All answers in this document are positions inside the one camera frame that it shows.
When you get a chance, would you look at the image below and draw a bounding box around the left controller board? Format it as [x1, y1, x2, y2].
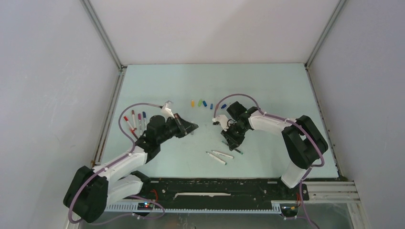
[137, 202, 154, 211]

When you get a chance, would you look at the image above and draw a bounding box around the grey cap marker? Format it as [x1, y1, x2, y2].
[212, 150, 234, 159]

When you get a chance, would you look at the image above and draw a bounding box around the right controller board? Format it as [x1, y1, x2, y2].
[281, 206, 298, 212]

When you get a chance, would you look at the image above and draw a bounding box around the red pen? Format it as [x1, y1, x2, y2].
[124, 116, 138, 140]

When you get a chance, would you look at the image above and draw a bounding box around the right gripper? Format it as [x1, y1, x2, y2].
[221, 123, 249, 150]

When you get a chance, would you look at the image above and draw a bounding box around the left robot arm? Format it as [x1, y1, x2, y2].
[63, 114, 199, 224]

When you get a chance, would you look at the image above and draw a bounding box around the controller board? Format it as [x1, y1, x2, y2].
[137, 202, 154, 211]
[281, 206, 298, 212]

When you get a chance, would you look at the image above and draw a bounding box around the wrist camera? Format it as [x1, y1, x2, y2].
[212, 114, 229, 131]
[160, 101, 175, 118]

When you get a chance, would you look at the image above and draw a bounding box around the purple pen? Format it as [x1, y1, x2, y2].
[138, 113, 143, 133]

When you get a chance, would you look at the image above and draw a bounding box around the maroon pen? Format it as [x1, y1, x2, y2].
[131, 110, 137, 132]

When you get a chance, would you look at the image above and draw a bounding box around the navy blue cap pen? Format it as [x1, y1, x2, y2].
[142, 111, 147, 130]

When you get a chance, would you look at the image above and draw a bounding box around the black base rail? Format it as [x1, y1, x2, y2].
[138, 178, 309, 210]

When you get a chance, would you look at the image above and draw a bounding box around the green cap marker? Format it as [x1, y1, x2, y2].
[206, 152, 227, 165]

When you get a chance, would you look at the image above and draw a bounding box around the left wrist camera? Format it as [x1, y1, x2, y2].
[160, 101, 175, 118]

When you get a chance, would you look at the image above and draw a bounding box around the white cable duct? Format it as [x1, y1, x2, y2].
[105, 201, 281, 214]

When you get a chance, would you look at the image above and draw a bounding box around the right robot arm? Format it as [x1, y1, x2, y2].
[212, 102, 329, 199]

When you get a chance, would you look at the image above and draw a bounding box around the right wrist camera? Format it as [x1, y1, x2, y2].
[212, 114, 229, 131]

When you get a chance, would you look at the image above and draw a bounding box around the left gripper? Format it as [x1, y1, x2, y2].
[157, 113, 197, 145]

